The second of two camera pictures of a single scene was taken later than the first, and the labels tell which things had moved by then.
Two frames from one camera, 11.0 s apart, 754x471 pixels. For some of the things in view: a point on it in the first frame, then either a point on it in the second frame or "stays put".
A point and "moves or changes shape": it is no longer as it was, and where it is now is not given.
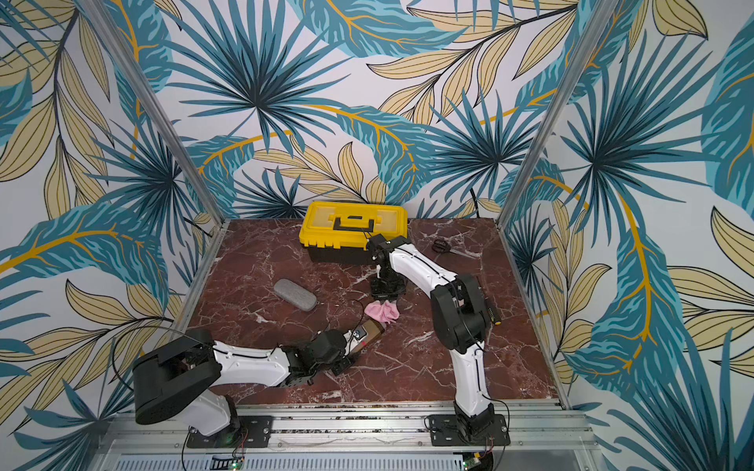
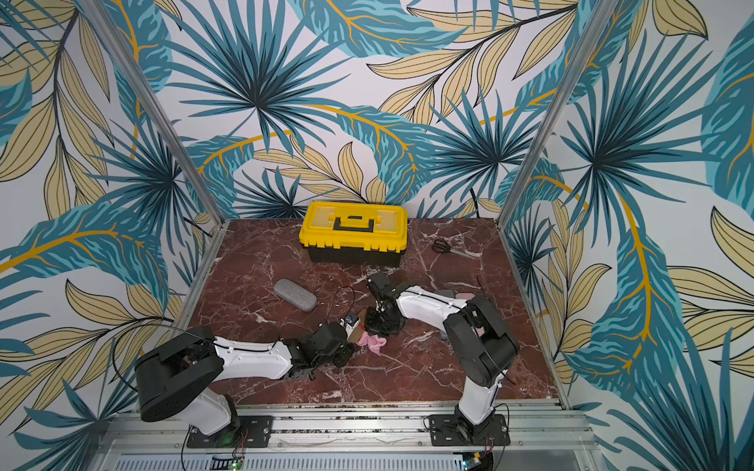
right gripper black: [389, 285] → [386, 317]
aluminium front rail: [358, 438] stays put
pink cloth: [387, 312] moves or changes shape
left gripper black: [346, 362] stays put
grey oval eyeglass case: [296, 294] stays put
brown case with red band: [373, 330] moves or changes shape
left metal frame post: [104, 19] stays put
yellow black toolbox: [338, 232] stays put
